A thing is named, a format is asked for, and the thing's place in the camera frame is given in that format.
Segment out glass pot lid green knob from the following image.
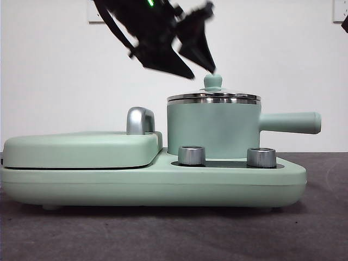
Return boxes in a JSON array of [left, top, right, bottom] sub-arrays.
[[167, 73, 263, 101]]

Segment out silver control knob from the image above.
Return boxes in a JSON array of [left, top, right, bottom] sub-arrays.
[[246, 147, 277, 168], [178, 146, 207, 166]]

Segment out green breakfast maker base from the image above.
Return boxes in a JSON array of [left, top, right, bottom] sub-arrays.
[[0, 147, 308, 212]]

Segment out white wall socket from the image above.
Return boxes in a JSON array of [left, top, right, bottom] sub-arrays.
[[332, 0, 348, 23], [87, 0, 107, 24]]

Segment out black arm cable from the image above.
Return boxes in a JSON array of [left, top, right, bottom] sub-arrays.
[[94, 0, 136, 58]]

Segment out silver griddle lid handle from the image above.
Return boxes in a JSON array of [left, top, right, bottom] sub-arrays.
[[126, 107, 156, 136]]

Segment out green pot with side handle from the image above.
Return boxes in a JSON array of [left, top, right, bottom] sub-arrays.
[[166, 98, 322, 160]]

